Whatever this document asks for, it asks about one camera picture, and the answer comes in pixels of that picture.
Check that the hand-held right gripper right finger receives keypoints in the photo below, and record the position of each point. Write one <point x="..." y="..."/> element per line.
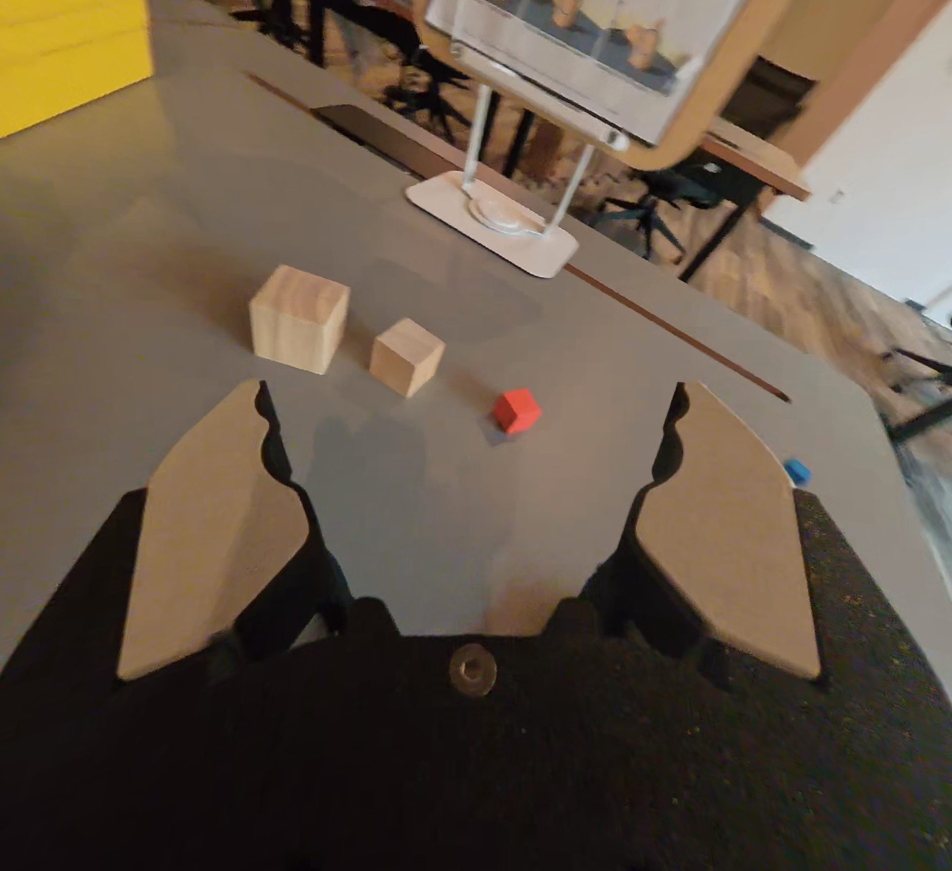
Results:
<point x="737" y="544"/>

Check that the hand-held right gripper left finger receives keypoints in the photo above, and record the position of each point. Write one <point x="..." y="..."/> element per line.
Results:
<point x="208" y="536"/>

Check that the tiny blue cube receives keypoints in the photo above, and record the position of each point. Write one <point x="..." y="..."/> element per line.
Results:
<point x="798" y="472"/>

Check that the large wooden cube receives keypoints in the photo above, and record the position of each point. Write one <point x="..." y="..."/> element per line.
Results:
<point x="298" y="321"/>

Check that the small red cube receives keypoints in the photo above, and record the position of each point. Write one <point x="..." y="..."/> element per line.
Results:
<point x="518" y="413"/>

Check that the medium wooden cube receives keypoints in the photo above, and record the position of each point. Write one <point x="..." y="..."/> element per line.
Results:
<point x="406" y="358"/>

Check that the black office chair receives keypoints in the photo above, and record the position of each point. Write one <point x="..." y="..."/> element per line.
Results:
<point x="922" y="395"/>
<point x="699" y="187"/>

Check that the long wooden office table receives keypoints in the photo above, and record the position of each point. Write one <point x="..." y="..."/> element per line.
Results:
<point x="759" y="164"/>

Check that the white instruction sheet stand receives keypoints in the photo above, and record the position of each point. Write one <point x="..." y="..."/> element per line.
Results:
<point x="774" y="53"/>

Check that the yellow plastic bin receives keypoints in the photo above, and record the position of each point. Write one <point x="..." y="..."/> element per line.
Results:
<point x="67" y="53"/>

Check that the printed instruction sheet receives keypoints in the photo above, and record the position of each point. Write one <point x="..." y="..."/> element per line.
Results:
<point x="595" y="8"/>

